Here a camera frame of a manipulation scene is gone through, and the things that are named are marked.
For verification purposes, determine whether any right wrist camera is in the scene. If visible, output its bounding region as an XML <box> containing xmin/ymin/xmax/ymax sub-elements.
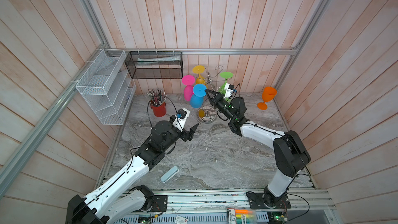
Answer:
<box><xmin>223</xmin><ymin>83</ymin><xmax>237</xmax><ymax>102</ymax></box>

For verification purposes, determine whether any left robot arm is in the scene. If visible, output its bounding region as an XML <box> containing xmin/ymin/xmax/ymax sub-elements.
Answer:
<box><xmin>65</xmin><ymin>120</ymin><xmax>198</xmax><ymax>224</ymax></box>

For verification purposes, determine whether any pink wine glass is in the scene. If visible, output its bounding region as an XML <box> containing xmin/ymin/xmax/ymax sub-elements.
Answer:
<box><xmin>181</xmin><ymin>75</ymin><xmax>196</xmax><ymax>102</ymax></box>

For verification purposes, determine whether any black mesh wall basket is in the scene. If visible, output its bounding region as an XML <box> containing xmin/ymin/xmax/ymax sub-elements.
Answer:
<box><xmin>124</xmin><ymin>51</ymin><xmax>183</xmax><ymax>79</ymax></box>

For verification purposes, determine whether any blue wine glass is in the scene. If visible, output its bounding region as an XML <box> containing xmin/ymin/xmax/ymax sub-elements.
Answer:
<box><xmin>190</xmin><ymin>84</ymin><xmax>207</xmax><ymax>108</ymax></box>

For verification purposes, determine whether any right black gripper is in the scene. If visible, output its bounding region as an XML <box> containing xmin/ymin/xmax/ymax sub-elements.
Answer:
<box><xmin>206</xmin><ymin>90</ymin><xmax>235</xmax><ymax>123</ymax></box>

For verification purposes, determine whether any orange wine glass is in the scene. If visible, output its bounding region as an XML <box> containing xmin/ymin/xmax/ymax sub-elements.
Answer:
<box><xmin>257</xmin><ymin>87</ymin><xmax>277</xmax><ymax>111</ymax></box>

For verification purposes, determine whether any chrome wine glass rack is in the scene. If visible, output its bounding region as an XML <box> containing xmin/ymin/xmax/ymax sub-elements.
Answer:
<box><xmin>197</xmin><ymin>65</ymin><xmax>224</xmax><ymax>123</ymax></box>

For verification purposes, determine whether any white mesh wall shelf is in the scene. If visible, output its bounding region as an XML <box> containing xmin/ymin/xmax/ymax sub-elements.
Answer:
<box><xmin>76</xmin><ymin>49</ymin><xmax>136</xmax><ymax>125</ymax></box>

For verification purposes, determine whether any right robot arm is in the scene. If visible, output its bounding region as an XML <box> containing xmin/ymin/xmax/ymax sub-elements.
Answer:
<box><xmin>205</xmin><ymin>89</ymin><xmax>311</xmax><ymax>208</ymax></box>

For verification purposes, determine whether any yellow wine glass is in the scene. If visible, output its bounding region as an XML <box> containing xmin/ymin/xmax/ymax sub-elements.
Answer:
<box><xmin>192</xmin><ymin>65</ymin><xmax>206</xmax><ymax>85</ymax></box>

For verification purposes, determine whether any highlighter marker box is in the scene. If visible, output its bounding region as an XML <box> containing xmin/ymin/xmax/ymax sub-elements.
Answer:
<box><xmin>227</xmin><ymin>208</ymin><xmax>257</xmax><ymax>224</ymax></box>

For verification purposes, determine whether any light blue case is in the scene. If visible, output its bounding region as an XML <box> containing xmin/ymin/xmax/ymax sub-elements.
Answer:
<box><xmin>161</xmin><ymin>166</ymin><xmax>179</xmax><ymax>183</ymax></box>

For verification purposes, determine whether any green wine glass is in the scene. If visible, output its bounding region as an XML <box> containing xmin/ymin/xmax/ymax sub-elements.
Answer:
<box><xmin>219</xmin><ymin>72</ymin><xmax>233</xmax><ymax>94</ymax></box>

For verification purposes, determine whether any red pencil cup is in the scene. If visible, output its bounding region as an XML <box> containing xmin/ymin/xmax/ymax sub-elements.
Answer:
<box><xmin>150</xmin><ymin>102</ymin><xmax>166</xmax><ymax>117</ymax></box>

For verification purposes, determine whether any bundle of pencils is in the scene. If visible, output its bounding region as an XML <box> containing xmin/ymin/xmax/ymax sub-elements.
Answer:
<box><xmin>147</xmin><ymin>88</ymin><xmax>166</xmax><ymax>106</ymax></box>

